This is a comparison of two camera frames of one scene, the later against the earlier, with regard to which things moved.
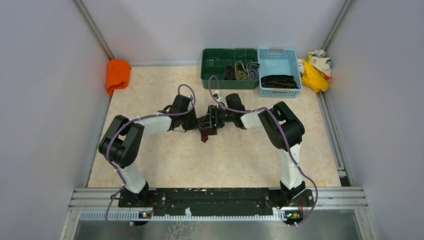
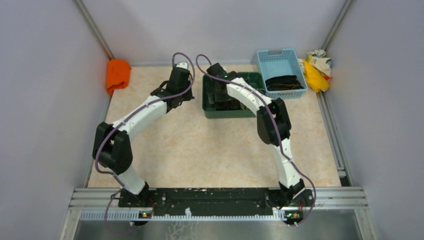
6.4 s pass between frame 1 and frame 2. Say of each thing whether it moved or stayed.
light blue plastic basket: moved
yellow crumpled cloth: stayed
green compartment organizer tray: moved
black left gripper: moved
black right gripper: moved
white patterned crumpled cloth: stayed
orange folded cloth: stayed
